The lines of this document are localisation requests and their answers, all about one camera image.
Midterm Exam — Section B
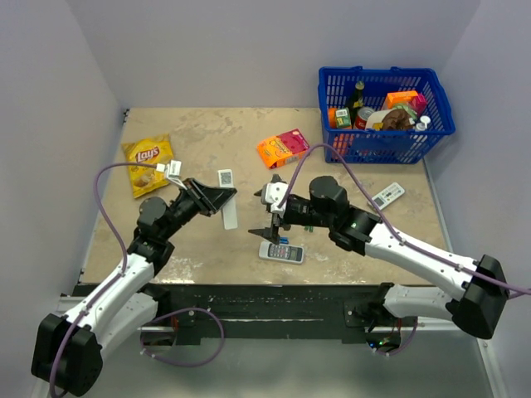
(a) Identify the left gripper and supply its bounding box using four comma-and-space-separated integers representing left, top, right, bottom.
161, 177, 236, 240

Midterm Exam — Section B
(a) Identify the white long remote control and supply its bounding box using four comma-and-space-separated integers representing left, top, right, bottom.
217, 168, 239, 231

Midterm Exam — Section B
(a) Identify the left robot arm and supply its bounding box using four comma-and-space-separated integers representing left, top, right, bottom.
31, 178, 237, 396

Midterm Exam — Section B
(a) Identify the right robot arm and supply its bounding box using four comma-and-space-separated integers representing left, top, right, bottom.
251, 175, 509, 339

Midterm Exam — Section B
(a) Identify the grey-faced remote control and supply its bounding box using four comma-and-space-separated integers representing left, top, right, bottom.
258, 241, 304, 265

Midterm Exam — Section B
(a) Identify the small white remote control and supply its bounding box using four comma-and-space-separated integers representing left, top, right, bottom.
372, 182, 405, 210

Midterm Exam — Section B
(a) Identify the orange pink sponge box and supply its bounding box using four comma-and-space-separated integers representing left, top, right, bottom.
256, 129, 309, 170

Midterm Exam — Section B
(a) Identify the yellow Lays chips bag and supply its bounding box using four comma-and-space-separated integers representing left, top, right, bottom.
121, 133, 173, 199

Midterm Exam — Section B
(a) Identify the green yellow carton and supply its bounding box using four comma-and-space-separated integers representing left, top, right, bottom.
334, 108, 352, 129

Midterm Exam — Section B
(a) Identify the dark glass bottle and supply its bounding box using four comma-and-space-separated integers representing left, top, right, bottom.
346, 80, 365, 124

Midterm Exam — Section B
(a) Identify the blue plastic basket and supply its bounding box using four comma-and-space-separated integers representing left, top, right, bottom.
318, 66, 455, 164

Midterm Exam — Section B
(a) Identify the brown snack packet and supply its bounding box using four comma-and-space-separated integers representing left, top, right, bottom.
365, 108, 415, 131

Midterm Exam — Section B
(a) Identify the orange pink box in basket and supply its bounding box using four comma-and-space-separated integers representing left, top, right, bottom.
382, 90, 427, 119

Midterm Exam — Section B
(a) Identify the white bottle cap item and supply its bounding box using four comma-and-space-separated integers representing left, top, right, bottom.
415, 115, 431, 132

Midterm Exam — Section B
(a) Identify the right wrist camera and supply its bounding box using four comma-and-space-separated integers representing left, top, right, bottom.
261, 182, 289, 217

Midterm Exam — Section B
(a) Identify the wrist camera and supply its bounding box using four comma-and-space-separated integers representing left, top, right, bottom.
261, 182, 289, 217
156, 160, 185, 189

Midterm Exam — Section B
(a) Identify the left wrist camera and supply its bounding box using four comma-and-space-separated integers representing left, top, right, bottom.
156, 160, 185, 189

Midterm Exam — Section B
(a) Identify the black table front rail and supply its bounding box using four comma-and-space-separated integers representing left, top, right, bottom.
74, 283, 461, 345

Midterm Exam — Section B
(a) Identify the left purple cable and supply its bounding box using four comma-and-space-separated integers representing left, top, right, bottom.
48, 162, 161, 398

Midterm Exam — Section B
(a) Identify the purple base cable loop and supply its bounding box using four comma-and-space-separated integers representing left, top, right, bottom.
139, 306, 226, 368

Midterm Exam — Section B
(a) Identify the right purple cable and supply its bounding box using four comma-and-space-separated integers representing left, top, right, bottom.
275, 143, 531, 357

